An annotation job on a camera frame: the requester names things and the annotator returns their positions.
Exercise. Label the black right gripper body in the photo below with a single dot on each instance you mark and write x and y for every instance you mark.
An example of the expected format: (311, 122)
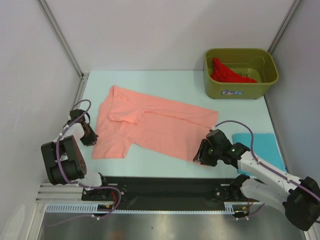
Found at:
(209, 155)

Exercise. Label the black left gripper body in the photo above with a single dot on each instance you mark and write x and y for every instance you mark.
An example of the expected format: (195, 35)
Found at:
(90, 137)

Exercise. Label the pink t shirt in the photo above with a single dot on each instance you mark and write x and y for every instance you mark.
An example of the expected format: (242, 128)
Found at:
(165, 126)

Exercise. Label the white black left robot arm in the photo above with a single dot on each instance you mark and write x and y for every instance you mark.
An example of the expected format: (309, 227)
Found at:
(64, 162)

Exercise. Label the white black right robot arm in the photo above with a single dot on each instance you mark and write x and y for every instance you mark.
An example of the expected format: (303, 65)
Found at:
(298, 199)

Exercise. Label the folded blue t shirt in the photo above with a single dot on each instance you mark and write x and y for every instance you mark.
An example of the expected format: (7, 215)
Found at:
(264, 146)

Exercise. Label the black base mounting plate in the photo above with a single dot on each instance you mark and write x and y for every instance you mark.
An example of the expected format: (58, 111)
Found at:
(168, 194)

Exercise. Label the red t shirt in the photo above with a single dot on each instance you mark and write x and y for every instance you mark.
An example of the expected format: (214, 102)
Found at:
(223, 74)

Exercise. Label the olive green plastic bin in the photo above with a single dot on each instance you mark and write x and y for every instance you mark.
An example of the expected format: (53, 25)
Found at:
(254, 63)

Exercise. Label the aluminium front frame rail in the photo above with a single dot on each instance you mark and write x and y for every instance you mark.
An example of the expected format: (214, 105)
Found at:
(49, 193)

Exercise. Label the white slotted cable duct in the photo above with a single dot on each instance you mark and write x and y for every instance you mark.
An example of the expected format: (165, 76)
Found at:
(95, 208)

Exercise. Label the left aluminium corner post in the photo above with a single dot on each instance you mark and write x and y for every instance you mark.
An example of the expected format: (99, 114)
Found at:
(54, 25)

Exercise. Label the aluminium corner post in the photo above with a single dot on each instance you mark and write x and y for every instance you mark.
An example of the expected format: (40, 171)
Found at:
(54, 25)
(284, 25)

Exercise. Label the right aluminium corner post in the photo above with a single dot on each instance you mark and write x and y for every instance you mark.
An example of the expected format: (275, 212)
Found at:
(284, 25)

